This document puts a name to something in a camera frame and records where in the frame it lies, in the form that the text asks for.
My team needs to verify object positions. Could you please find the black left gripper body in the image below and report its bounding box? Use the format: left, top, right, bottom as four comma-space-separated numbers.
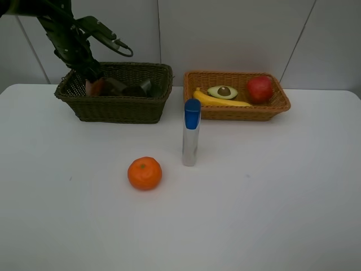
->
53, 38, 100, 74

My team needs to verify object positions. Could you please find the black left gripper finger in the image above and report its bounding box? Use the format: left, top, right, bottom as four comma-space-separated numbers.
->
80, 66, 102, 82

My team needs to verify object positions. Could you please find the pink bottle white cap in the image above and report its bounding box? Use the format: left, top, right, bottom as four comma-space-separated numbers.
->
85, 78, 105, 97

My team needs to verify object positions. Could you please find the translucent pink plastic cup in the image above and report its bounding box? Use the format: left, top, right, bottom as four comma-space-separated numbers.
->
100, 77, 127, 97

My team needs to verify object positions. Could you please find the dark green pump bottle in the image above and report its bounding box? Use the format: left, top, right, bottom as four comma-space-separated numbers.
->
137, 79, 163, 99

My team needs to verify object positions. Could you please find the white tube blue cap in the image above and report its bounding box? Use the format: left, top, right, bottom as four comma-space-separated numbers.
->
182, 98, 201, 167

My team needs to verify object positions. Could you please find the orange tangerine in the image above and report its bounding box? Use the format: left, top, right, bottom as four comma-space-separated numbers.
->
127, 156, 162, 191

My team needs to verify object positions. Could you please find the yellow banana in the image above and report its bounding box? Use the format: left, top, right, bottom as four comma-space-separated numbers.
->
193, 88, 252, 107

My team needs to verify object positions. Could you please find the halved avocado with pit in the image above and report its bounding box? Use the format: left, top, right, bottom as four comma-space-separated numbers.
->
207, 85, 238, 100

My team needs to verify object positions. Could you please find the red apple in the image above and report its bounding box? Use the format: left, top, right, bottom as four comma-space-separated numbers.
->
246, 76, 273, 104

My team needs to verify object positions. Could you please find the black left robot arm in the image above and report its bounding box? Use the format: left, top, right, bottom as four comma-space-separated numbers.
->
1, 1, 101, 82

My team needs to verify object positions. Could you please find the dark green wicker basket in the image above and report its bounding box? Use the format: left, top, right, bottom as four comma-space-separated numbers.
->
55, 62, 173, 124

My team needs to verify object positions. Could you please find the orange wicker basket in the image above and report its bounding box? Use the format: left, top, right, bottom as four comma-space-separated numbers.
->
183, 71, 291, 121

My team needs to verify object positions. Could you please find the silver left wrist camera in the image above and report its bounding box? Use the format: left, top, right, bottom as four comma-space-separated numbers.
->
76, 16, 120, 51

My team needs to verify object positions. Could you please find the black left camera cable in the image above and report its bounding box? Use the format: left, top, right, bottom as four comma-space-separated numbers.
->
112, 39, 134, 57

